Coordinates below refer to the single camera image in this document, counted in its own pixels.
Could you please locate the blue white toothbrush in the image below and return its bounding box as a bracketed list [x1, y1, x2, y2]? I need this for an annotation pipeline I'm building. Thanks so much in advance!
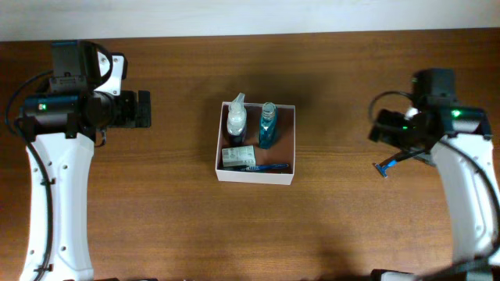
[223, 163, 289, 173]

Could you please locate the green white soap box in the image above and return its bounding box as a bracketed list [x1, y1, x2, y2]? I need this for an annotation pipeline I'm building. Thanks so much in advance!
[222, 145, 256, 168]

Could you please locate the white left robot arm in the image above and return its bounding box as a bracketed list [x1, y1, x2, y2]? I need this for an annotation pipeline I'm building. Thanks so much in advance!
[9, 41, 152, 280]

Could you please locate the blue razor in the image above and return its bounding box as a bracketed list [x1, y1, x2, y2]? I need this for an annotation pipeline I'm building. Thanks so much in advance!
[373, 154, 403, 178]

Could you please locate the foam soap pump bottle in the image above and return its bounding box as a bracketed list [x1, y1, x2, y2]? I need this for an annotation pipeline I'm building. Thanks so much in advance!
[227, 93, 247, 147]

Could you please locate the blue mouthwash bottle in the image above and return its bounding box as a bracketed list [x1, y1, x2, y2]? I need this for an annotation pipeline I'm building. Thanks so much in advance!
[259, 102, 277, 149]

